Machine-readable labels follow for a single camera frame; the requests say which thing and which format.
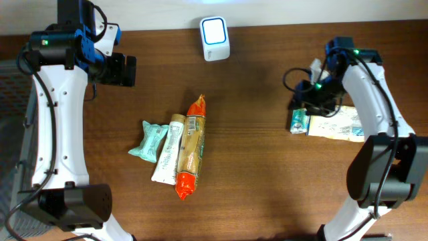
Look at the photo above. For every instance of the mint green pack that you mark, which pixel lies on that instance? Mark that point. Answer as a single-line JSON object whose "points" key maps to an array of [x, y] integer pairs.
{"points": [[153, 135]]}

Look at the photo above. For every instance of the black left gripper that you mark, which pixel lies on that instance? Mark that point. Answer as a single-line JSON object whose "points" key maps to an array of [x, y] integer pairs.
{"points": [[130, 71]]}

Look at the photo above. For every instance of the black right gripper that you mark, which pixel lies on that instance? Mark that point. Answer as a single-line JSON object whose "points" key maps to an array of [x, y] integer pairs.
{"points": [[301, 97]]}

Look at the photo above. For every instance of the orange biscuit pack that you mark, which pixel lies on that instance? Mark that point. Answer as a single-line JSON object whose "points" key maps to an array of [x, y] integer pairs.
{"points": [[191, 149]]}

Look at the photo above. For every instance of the grey mesh basket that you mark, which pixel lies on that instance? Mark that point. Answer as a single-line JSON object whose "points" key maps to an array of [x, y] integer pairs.
{"points": [[18, 137]]}

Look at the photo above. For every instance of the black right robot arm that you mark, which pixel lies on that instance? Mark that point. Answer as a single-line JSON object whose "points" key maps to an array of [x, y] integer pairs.
{"points": [[390, 167]]}

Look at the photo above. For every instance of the green tissue pack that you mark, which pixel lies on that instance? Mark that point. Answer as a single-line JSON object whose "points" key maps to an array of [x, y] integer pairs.
{"points": [[299, 121]]}

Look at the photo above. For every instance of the white tube with tan cap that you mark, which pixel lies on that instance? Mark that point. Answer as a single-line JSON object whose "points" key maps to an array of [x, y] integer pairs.
{"points": [[166, 168]]}

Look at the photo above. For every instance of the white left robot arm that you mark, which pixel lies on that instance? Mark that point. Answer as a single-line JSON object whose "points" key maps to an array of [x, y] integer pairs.
{"points": [[62, 60]]}

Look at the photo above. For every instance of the yellow snack bag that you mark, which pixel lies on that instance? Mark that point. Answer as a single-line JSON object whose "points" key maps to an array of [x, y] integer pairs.
{"points": [[345, 125]]}

